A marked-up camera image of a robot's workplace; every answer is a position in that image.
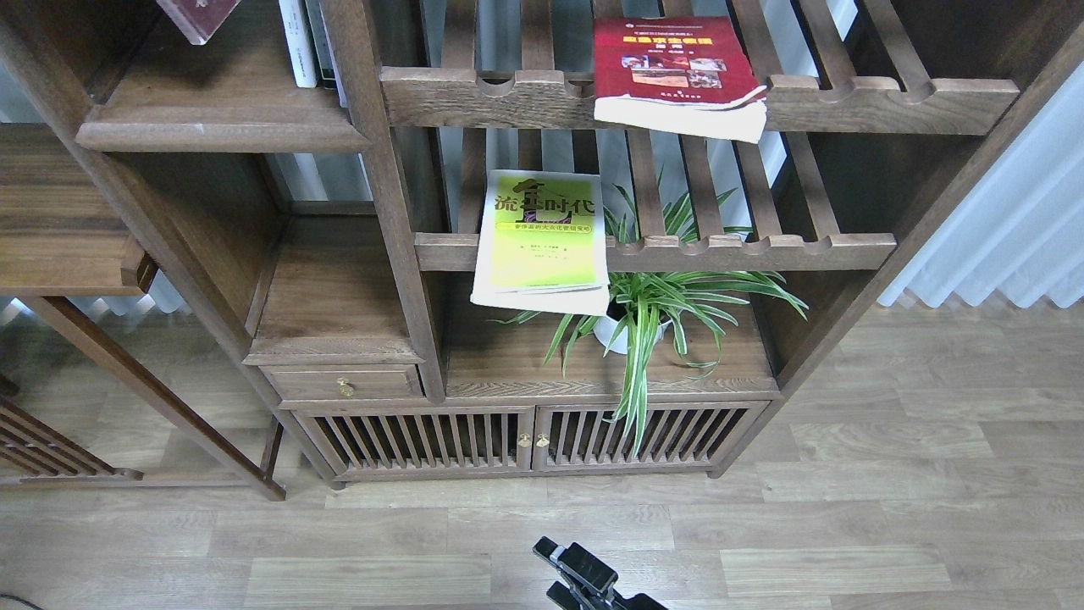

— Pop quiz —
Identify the white curtain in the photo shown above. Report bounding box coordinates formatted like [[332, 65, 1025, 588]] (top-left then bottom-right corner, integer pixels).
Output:
[[878, 67, 1083, 308]]

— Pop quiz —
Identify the brass drawer knob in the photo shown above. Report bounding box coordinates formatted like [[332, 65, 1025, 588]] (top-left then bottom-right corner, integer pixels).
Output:
[[336, 377, 356, 398]]

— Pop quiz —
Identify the dark wooden bookshelf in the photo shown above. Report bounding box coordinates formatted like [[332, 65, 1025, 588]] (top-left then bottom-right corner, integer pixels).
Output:
[[3, 1, 1081, 482]]

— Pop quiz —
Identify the dark maroon cover book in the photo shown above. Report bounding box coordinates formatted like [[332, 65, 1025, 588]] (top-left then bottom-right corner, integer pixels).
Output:
[[158, 0, 240, 46]]

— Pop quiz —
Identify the red cover book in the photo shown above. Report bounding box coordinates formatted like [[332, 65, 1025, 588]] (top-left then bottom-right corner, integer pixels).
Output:
[[594, 16, 766, 144]]

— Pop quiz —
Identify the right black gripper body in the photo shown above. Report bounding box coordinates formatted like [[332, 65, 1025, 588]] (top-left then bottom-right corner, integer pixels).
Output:
[[593, 590, 667, 610]]

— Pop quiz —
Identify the green spider plant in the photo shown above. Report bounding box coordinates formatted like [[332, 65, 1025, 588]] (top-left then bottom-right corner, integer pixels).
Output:
[[543, 191, 809, 451]]

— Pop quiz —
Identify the pale purple upright book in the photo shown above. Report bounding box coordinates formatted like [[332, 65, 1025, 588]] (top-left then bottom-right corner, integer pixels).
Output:
[[317, 1, 349, 108]]

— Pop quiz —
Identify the yellow green cover book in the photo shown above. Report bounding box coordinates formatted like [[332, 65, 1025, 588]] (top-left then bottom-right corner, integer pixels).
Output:
[[472, 169, 611, 316]]

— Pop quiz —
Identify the dark upright book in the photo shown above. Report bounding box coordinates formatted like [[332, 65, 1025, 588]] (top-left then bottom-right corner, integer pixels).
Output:
[[305, 0, 337, 89]]

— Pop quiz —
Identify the white upright book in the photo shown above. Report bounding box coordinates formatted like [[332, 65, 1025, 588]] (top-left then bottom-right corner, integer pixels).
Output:
[[279, 0, 320, 88]]

